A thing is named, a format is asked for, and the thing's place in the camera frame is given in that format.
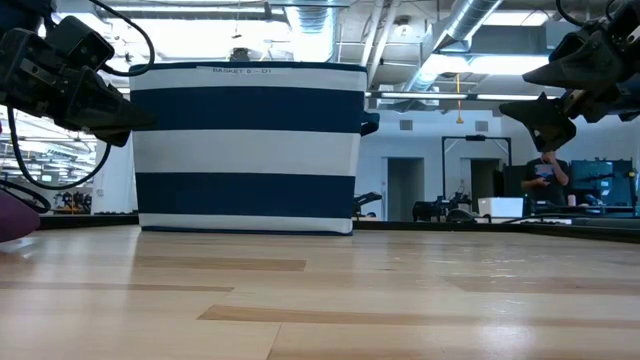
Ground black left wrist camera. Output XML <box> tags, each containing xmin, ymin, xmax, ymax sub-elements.
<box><xmin>44</xmin><ymin>14</ymin><xmax>117</xmax><ymax>69</ymax></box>

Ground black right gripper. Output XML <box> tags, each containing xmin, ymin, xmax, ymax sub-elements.
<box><xmin>498</xmin><ymin>0</ymin><xmax>640</xmax><ymax>154</ymax></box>

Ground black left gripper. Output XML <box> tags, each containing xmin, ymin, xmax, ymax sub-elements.
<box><xmin>0</xmin><ymin>27</ymin><xmax>154</xmax><ymax>149</ymax></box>

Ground ceiling light strip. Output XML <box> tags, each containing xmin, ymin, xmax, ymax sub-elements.
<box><xmin>379</xmin><ymin>91</ymin><xmax>469</xmax><ymax>101</ymax></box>
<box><xmin>474</xmin><ymin>92</ymin><xmax>541</xmax><ymax>102</ymax></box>

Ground yellow hanging cord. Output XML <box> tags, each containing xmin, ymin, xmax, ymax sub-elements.
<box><xmin>453</xmin><ymin>72</ymin><xmax>466</xmax><ymax>126</ymax></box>

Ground maroon folded cloth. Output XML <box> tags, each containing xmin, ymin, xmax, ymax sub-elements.
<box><xmin>0</xmin><ymin>191</ymin><xmax>42</xmax><ymax>245</ymax></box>

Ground dark computer monitor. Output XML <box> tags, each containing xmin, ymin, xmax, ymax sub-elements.
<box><xmin>569</xmin><ymin>158</ymin><xmax>637</xmax><ymax>208</ymax></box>

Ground silver ceiling duct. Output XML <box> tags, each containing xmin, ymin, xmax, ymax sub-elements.
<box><xmin>399</xmin><ymin>0</ymin><xmax>505</xmax><ymax>96</ymax></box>

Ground ribbed ceiling duct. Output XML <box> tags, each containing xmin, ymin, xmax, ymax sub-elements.
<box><xmin>287</xmin><ymin>0</ymin><xmax>342</xmax><ymax>64</ymax></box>

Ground black aluminium table frame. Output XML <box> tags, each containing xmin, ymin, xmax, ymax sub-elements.
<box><xmin>38</xmin><ymin>213</ymin><xmax>640</xmax><ymax>245</ymax></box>

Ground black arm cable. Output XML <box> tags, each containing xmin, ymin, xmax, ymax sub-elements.
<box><xmin>554</xmin><ymin>0</ymin><xmax>617</xmax><ymax>28</ymax></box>
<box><xmin>0</xmin><ymin>0</ymin><xmax>156</xmax><ymax>214</ymax></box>

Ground black metal frame stand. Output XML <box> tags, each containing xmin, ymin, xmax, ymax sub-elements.
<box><xmin>440</xmin><ymin>133</ymin><xmax>514</xmax><ymax>201</ymax></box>

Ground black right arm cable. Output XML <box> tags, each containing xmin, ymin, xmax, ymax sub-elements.
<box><xmin>554</xmin><ymin>0</ymin><xmax>617</xmax><ymax>28</ymax></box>

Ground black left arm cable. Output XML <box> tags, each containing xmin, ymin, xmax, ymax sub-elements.
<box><xmin>0</xmin><ymin>0</ymin><xmax>156</xmax><ymax>214</ymax></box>

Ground standing person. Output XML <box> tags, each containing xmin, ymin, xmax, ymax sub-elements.
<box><xmin>520</xmin><ymin>149</ymin><xmax>572</xmax><ymax>207</ymax></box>

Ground navy white striped fabric basket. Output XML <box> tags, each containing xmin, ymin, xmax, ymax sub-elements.
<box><xmin>128</xmin><ymin>60</ymin><xmax>381</xmax><ymax>237</ymax></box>

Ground black background robot arms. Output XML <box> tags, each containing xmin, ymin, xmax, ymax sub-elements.
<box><xmin>411</xmin><ymin>191</ymin><xmax>474</xmax><ymax>223</ymax></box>

